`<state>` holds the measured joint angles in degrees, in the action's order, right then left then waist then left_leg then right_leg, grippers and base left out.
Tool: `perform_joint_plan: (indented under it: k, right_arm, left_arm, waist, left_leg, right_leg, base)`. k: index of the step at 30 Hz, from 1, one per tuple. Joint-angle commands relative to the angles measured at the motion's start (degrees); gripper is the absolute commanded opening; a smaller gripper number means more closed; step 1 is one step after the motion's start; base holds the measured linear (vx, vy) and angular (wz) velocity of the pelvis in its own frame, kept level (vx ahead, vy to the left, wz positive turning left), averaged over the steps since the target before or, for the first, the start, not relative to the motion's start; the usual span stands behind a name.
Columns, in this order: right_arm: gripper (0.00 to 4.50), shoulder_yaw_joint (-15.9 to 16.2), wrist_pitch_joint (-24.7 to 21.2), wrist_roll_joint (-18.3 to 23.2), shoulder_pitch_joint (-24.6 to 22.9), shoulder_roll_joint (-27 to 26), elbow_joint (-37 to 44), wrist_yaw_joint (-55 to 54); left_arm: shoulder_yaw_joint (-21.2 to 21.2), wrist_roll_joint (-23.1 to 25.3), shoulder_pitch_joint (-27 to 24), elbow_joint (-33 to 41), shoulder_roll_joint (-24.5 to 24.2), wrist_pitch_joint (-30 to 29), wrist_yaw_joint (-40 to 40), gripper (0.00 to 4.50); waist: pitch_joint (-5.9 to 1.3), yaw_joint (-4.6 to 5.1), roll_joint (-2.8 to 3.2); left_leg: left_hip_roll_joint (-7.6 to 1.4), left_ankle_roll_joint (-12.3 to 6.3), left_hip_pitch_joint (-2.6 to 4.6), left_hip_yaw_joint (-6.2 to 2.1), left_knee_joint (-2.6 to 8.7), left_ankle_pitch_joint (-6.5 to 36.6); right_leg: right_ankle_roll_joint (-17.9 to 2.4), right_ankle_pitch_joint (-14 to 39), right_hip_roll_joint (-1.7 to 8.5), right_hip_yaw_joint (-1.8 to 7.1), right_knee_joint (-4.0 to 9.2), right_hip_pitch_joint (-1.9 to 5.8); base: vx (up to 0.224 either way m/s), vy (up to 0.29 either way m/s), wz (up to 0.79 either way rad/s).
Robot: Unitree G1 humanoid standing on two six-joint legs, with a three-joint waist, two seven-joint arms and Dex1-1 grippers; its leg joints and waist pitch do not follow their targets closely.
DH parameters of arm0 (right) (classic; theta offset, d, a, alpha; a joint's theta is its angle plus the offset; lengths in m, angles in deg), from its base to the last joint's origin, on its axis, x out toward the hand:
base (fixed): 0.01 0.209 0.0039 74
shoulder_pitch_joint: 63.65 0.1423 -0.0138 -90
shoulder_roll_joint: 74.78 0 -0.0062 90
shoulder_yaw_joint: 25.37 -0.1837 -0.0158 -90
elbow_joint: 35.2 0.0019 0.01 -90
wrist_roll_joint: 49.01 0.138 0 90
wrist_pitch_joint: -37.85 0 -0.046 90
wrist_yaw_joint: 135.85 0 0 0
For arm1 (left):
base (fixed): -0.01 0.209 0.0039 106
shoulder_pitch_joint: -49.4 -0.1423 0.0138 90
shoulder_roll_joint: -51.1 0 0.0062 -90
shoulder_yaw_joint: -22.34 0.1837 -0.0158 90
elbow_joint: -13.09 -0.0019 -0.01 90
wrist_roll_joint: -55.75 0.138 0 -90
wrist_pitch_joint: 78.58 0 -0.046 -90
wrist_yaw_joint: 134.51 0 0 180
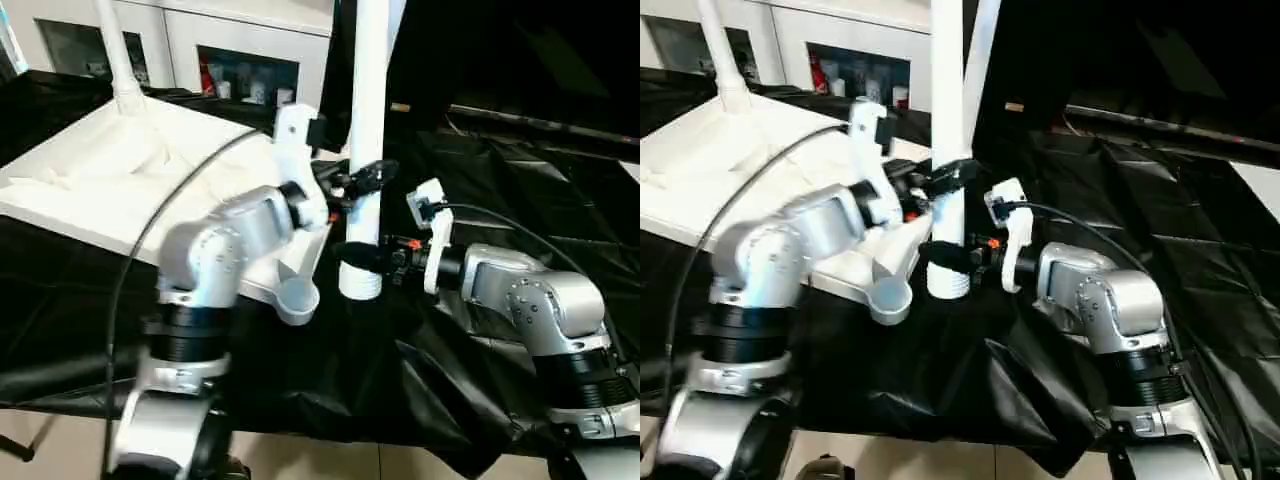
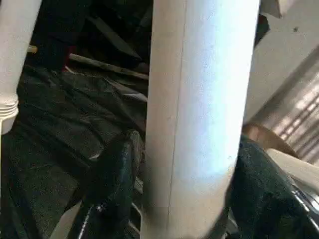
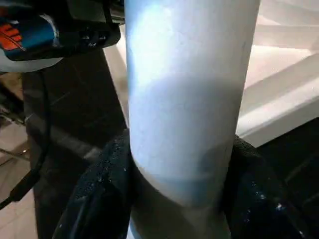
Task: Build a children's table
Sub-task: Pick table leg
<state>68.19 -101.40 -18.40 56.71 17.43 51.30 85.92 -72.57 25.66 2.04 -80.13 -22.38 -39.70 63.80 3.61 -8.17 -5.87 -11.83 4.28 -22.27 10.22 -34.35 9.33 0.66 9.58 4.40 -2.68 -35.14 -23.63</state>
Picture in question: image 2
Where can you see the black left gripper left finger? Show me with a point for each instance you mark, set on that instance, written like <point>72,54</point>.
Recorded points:
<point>112,186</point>

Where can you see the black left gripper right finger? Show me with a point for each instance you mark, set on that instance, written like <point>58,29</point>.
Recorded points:
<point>269,199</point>

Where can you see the white plastic table leg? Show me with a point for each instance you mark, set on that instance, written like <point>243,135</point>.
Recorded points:
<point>15,49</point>
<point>199,112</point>

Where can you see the dark metal rod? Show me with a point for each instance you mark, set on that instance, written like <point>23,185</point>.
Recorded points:
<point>107,66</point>

